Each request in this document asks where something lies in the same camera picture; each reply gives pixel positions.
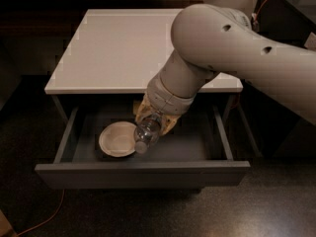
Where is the clear plastic water bottle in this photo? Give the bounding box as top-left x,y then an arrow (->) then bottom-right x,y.
134,113 -> 161,154

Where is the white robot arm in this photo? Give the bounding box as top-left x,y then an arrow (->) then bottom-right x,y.
135,4 -> 316,135

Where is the grey top drawer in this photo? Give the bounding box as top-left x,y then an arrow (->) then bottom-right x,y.
35,96 -> 250,190

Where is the grey drawer cabinet white top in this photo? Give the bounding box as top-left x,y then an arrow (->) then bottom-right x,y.
43,7 -> 251,195

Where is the white bowl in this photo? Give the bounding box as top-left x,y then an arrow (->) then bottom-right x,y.
99,121 -> 136,157

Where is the dark cabinet at right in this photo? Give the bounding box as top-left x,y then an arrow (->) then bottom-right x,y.
238,0 -> 316,158

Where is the orange cable on floor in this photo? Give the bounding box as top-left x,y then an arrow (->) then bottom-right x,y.
14,189 -> 66,237

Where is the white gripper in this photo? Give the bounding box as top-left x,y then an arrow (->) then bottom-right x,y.
135,74 -> 195,136

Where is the yellow sponge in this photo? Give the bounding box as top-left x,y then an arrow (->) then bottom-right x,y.
133,100 -> 141,116

